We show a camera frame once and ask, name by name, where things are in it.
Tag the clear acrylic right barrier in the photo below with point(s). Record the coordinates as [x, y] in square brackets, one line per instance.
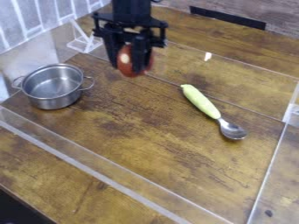
[277, 205]

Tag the clear acrylic front barrier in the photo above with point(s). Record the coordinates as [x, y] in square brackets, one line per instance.
[157, 197]

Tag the green handled metal spoon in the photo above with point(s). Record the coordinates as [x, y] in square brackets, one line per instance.
[229, 129]

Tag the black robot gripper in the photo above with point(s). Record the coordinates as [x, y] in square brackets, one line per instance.
[131, 24]

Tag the clear acrylic barrier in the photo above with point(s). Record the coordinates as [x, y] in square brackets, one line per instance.
[277, 205]
[157, 197]

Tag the clear acrylic triangle stand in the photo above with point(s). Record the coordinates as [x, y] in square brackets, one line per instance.
[83, 43]

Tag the red toy mushroom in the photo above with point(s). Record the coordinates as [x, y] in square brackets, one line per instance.
[125, 63]

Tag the silver metal pot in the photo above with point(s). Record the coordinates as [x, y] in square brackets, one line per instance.
[54, 86]

